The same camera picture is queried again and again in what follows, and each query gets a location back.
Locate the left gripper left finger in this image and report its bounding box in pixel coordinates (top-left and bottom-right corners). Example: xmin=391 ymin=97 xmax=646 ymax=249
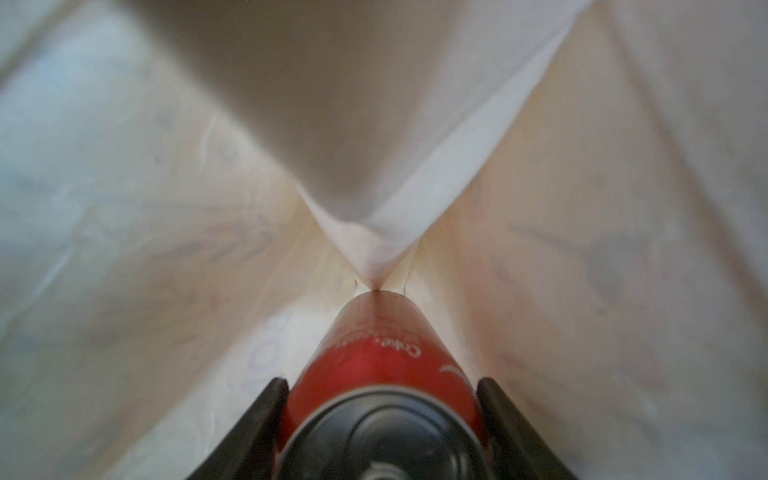
xmin=188 ymin=377 xmax=289 ymax=480

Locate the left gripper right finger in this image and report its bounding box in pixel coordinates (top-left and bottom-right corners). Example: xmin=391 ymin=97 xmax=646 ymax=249
xmin=476 ymin=377 xmax=577 ymax=480

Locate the red cola can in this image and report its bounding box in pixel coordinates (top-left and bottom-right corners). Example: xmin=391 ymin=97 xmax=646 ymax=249
xmin=274 ymin=290 xmax=494 ymax=480

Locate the cream canvas tote bag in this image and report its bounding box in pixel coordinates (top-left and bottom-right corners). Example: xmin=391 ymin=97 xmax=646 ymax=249
xmin=1 ymin=1 xmax=767 ymax=479

